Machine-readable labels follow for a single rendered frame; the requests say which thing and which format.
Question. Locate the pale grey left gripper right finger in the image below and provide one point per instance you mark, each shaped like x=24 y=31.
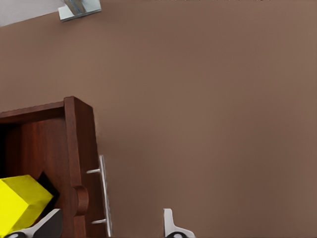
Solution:
x=169 y=223

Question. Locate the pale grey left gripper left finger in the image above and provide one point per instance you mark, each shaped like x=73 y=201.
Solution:
x=48 y=224

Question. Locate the yellow block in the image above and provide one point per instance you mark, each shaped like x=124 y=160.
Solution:
x=19 y=200

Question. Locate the dark wooden drawer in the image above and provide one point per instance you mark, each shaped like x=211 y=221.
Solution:
x=74 y=153

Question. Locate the silver frame post foot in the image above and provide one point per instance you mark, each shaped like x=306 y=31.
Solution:
x=79 y=11

